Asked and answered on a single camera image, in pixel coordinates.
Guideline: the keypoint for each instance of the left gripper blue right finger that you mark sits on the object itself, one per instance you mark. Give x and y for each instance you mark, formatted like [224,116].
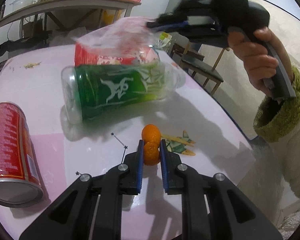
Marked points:
[164,170]

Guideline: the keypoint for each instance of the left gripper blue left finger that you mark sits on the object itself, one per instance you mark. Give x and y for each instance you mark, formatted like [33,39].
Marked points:
[139,169]

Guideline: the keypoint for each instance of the clear red pastry wrapper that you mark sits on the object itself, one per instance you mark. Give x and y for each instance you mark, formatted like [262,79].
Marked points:
[127,28]

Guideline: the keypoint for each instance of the right forearm green fleece sleeve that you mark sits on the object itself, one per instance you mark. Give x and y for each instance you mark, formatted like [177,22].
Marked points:
[279,125]

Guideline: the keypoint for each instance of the person's right hand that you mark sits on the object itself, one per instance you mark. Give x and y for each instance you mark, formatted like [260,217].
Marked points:
[257,63]

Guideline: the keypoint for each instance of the green label plastic bottle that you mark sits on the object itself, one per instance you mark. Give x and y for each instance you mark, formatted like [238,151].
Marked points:
[90,90]

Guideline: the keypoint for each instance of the red snack bag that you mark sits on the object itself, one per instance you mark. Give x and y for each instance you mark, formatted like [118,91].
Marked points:
[122,52]

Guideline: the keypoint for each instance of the yellow plastic bag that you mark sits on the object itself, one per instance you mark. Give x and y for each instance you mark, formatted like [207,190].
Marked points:
[110,16]

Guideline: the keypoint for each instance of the red metal can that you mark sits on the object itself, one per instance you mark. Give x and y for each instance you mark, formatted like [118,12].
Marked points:
[19,180]

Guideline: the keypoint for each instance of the grey side table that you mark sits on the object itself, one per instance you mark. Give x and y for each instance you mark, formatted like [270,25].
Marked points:
[53,5]

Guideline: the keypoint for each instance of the clear plastic bowl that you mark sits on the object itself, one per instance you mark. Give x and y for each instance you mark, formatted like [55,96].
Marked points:
[19,4]

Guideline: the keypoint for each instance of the steel thermos flask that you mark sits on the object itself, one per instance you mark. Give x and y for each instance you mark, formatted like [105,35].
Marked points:
[2,10]

